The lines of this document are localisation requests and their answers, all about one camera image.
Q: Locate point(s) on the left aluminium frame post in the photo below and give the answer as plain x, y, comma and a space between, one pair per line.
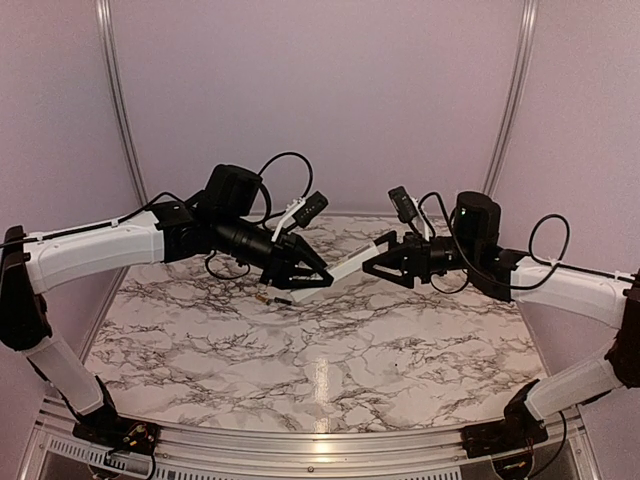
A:
109, 48

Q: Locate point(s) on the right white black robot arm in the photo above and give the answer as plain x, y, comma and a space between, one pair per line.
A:
519, 276

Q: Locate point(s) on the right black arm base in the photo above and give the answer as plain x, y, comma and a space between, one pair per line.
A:
517, 429

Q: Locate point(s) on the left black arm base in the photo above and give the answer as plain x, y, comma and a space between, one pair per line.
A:
121, 434

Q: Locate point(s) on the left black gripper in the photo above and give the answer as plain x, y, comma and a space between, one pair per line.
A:
289, 249

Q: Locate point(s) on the front aluminium rail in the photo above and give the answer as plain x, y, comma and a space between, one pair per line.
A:
189, 452

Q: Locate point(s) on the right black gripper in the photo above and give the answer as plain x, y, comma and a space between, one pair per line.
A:
417, 252

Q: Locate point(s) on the right aluminium frame post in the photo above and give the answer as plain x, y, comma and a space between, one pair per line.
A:
515, 93

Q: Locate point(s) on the aluminium frame post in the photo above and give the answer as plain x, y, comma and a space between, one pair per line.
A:
515, 93
109, 48

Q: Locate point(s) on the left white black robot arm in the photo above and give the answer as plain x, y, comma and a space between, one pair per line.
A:
214, 220

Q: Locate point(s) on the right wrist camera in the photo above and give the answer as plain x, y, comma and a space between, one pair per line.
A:
410, 213

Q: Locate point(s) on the gold black battery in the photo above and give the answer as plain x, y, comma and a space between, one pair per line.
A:
273, 300

